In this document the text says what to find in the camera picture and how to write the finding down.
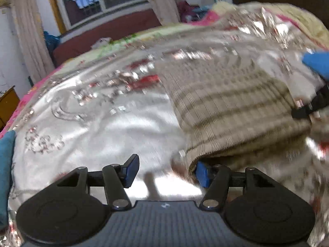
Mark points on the light blue garment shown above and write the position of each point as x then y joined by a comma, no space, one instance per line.
203,9

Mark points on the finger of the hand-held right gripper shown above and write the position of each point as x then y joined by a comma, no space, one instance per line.
317,103

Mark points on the pink-edged floral quilt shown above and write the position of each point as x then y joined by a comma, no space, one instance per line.
115,38

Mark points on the white crumpled paper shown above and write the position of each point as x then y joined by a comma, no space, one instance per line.
102,42

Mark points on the beige curtain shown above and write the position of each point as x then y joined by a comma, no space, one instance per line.
30,30
162,0

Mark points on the silver floral bed sheet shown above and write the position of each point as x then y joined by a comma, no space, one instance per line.
102,128

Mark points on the teal folded cloth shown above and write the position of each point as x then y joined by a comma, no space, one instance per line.
6,175

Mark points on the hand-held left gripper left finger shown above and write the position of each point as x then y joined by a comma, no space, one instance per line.
131,169

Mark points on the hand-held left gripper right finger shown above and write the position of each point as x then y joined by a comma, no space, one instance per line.
203,175

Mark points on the blue folded cloth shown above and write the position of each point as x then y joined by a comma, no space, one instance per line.
317,64

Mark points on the beige striped knit sweater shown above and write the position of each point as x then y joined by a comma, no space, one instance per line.
231,108

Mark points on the cream fuzzy blanket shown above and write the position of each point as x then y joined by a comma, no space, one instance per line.
303,15

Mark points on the maroon clothes pile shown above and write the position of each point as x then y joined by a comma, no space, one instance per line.
187,10

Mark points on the wooden cabinet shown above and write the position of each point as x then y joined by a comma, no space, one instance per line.
9,105

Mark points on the teal bag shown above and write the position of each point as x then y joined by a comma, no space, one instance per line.
51,41

